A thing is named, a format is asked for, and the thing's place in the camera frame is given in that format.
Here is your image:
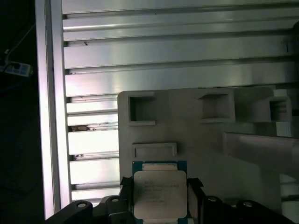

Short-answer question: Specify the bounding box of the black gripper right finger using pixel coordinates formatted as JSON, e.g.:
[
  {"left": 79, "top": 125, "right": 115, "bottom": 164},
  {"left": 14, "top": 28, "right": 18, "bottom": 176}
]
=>
[{"left": 187, "top": 177, "right": 299, "bottom": 224}]

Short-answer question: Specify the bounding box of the black open PC case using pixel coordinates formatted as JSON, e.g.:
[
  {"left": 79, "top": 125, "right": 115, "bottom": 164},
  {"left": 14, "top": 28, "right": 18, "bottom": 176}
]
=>
[{"left": 286, "top": 21, "right": 299, "bottom": 86}]

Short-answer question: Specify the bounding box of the grey plastic parts rack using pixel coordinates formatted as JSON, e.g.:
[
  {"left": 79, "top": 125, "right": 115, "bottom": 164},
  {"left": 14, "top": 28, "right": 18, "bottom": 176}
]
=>
[{"left": 117, "top": 85, "right": 299, "bottom": 224}]

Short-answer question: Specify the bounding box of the white power strip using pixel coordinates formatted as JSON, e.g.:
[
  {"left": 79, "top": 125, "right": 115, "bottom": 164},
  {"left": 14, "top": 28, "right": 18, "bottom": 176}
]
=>
[{"left": 0, "top": 61, "right": 33, "bottom": 77}]

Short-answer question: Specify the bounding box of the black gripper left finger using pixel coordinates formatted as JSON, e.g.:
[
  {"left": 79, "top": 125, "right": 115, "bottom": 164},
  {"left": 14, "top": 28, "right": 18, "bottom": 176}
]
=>
[{"left": 44, "top": 176, "right": 135, "bottom": 224}]

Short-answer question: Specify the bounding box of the silver CPU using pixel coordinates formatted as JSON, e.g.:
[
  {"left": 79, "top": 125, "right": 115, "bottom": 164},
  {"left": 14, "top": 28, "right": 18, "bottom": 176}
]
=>
[{"left": 131, "top": 160, "right": 189, "bottom": 224}]

